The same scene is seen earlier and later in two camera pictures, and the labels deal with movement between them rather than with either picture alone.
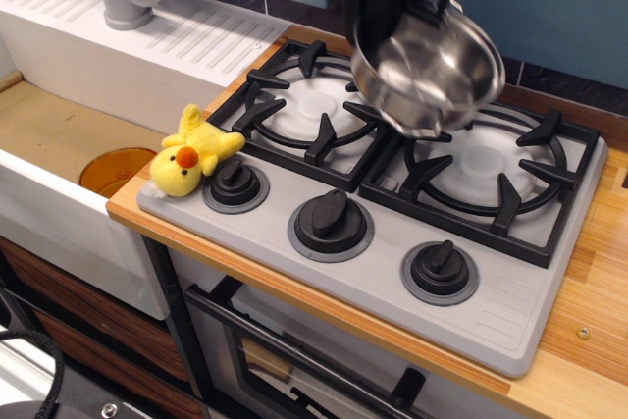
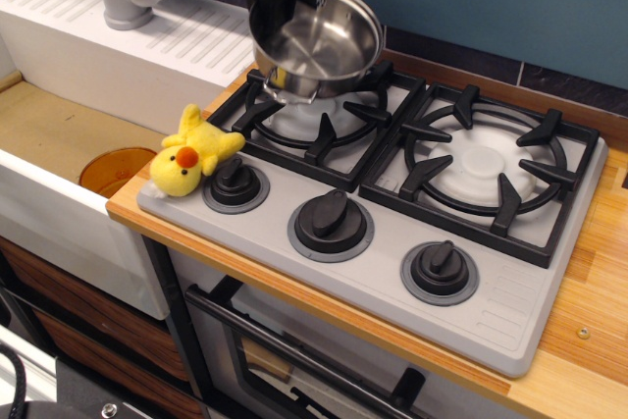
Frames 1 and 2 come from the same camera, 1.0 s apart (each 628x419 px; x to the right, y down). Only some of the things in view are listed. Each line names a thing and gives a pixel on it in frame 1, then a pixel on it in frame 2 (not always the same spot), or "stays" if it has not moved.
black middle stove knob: (331, 228) stays
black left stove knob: (235, 188) stays
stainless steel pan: (444, 73) → (326, 50)
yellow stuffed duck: (179, 168) stays
